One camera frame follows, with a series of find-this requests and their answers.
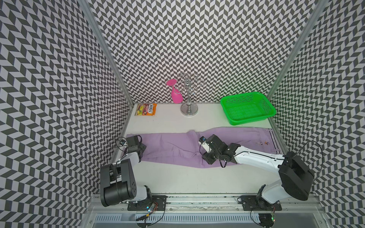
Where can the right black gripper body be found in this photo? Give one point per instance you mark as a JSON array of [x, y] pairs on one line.
[[212, 156]]

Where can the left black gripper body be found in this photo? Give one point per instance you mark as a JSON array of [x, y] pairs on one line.
[[141, 147]]

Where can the purple long pants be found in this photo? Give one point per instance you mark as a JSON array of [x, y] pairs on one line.
[[183, 148]]

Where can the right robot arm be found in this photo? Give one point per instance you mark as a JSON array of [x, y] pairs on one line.
[[295, 177]]

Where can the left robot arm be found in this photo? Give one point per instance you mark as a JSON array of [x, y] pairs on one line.
[[117, 180]]

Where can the orange candy bag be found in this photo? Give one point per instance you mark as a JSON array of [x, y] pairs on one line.
[[146, 109]]

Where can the green plastic basket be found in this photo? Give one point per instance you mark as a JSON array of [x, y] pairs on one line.
[[247, 108]]

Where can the chrome cup holder stand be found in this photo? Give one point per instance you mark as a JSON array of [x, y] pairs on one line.
[[190, 82]]

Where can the pink plastic goblet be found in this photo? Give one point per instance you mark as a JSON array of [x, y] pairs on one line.
[[176, 95]]

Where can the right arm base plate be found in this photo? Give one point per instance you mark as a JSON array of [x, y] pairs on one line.
[[251, 202]]

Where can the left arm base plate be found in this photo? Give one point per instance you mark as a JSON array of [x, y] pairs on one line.
[[144, 205]]

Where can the aluminium front rail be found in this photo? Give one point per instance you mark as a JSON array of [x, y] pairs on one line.
[[205, 203]]

